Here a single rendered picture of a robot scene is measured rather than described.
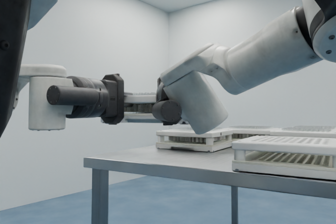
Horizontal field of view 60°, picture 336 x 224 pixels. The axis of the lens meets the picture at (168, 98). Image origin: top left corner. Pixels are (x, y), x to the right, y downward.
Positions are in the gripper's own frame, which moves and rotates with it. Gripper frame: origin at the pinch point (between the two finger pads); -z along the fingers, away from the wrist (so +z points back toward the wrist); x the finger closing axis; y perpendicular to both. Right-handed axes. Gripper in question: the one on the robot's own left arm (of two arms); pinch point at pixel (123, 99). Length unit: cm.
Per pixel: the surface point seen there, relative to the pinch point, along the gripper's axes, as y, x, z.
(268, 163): 34.0, 15.2, -10.0
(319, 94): 38, -16, -363
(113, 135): -231, 39, -278
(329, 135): 47, 12, -60
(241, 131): 12, 12, -70
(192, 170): 15.1, 18.4, -9.5
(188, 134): -0.6, 12.1, -41.2
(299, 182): 40.7, 18.6, -8.7
